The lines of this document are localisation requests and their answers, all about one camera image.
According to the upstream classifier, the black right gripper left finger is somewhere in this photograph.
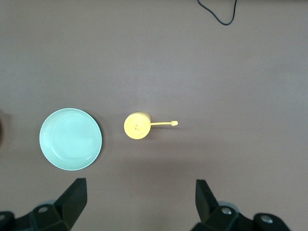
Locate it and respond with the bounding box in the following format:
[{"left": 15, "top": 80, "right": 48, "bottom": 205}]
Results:
[{"left": 0, "top": 178, "right": 87, "bottom": 231}]

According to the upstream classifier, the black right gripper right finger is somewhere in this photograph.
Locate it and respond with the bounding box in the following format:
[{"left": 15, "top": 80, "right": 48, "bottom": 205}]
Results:
[{"left": 190, "top": 179, "right": 289, "bottom": 231}]

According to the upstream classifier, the yellow squeeze bottle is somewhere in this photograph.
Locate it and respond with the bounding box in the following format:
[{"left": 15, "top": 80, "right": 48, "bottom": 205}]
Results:
[{"left": 123, "top": 111, "right": 179, "bottom": 141}]

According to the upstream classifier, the mint green plate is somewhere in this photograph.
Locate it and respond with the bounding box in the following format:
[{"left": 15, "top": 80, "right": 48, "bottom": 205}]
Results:
[{"left": 39, "top": 108, "right": 103, "bottom": 171}]

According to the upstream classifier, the thin black looped cable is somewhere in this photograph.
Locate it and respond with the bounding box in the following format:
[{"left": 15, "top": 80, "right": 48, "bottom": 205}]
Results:
[{"left": 197, "top": 0, "right": 238, "bottom": 26}]

